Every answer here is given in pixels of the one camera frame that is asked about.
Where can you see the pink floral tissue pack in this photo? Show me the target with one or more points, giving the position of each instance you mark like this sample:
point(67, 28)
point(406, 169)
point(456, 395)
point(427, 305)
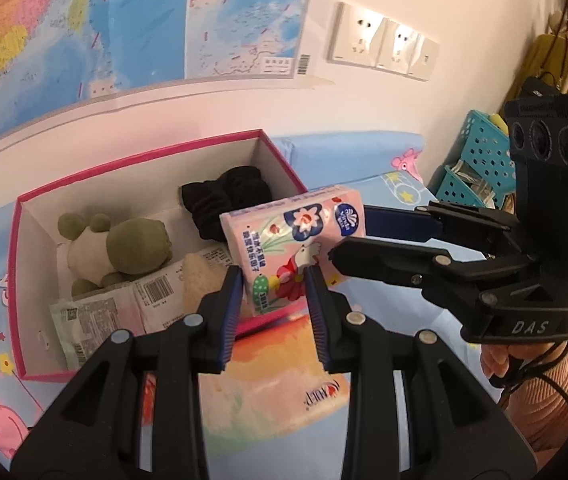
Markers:
point(284, 240)

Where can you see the blue printed bed sheet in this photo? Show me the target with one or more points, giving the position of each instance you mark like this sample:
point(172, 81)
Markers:
point(388, 310)

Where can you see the white wet wipes packet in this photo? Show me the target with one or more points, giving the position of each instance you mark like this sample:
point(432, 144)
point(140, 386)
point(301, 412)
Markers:
point(164, 295)

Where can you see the person's right hand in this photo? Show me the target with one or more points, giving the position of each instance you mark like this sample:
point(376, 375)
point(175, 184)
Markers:
point(498, 360)

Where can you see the black scrunchie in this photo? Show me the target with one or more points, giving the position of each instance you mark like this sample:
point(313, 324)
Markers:
point(224, 195)

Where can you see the teal plastic basket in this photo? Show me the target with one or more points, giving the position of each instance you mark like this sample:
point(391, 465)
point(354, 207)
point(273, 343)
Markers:
point(451, 187)
point(483, 150)

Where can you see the colourful country wall map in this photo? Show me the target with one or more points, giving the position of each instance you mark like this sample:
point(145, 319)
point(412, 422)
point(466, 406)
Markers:
point(39, 35)

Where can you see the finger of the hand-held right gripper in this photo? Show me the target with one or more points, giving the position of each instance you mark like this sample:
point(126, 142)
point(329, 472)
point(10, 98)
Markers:
point(388, 260)
point(463, 225)

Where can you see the green frog plush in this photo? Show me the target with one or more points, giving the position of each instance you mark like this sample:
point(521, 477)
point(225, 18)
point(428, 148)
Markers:
point(134, 245)

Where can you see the person's right forearm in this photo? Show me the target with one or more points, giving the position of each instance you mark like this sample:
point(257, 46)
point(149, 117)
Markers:
point(543, 410)

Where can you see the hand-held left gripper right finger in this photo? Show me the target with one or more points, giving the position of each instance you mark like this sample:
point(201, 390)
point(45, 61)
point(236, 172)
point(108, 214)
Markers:
point(316, 310)

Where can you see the yellow hanging garment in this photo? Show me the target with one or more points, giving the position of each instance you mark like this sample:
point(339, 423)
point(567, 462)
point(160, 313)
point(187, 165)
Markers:
point(546, 65)

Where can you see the pink cardboard box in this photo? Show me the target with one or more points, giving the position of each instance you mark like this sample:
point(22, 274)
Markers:
point(139, 165)

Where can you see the blue world wall map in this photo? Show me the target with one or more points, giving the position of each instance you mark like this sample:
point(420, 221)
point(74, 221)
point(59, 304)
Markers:
point(249, 15)

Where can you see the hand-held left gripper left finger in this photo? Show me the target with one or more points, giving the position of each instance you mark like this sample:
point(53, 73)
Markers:
point(231, 310)

